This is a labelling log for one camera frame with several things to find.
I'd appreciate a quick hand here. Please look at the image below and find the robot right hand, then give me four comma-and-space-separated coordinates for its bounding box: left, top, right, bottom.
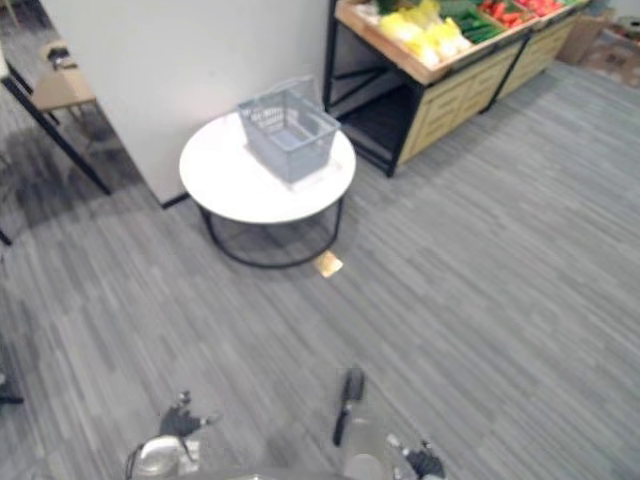
387, 433, 447, 480

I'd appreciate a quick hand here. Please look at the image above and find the wooden vegetable stand black frame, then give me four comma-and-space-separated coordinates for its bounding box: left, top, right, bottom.
492, 0, 592, 109
323, 0, 534, 179

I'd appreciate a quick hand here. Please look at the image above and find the grey plastic shopping basket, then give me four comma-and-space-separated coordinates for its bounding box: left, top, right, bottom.
237, 75, 342, 185

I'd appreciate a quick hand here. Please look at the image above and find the round white table black frame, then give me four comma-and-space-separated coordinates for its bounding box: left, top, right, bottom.
178, 110, 358, 270

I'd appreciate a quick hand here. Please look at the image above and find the small wooden table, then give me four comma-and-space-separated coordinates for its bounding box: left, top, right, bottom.
30, 40, 97, 112

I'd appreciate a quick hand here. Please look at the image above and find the red tomato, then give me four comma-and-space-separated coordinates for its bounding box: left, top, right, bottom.
518, 0, 565, 16

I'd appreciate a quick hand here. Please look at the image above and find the black device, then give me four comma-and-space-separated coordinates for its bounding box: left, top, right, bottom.
47, 45, 76, 70

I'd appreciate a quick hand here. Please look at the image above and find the tan cardboard piece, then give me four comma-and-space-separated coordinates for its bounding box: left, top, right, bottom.
314, 251, 345, 278

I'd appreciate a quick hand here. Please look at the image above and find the orange carrot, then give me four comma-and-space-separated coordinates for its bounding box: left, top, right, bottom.
479, 0, 527, 29

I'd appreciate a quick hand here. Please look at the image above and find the yellow napa cabbage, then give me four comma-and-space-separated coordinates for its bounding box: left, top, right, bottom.
378, 12, 425, 44
403, 35, 444, 69
425, 17, 474, 59
407, 0, 442, 27

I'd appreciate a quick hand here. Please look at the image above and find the brown cardboard box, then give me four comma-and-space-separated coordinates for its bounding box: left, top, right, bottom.
557, 10, 614, 65

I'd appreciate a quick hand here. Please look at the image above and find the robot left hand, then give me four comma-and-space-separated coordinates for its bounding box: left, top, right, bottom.
158, 390, 222, 437

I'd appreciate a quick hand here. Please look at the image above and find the green cucumber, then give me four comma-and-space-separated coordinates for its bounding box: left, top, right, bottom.
453, 8, 494, 32
462, 23, 505, 45

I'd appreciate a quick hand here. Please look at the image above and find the dark green leafy vegetable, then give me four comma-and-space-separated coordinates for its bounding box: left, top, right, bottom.
375, 0, 419, 15

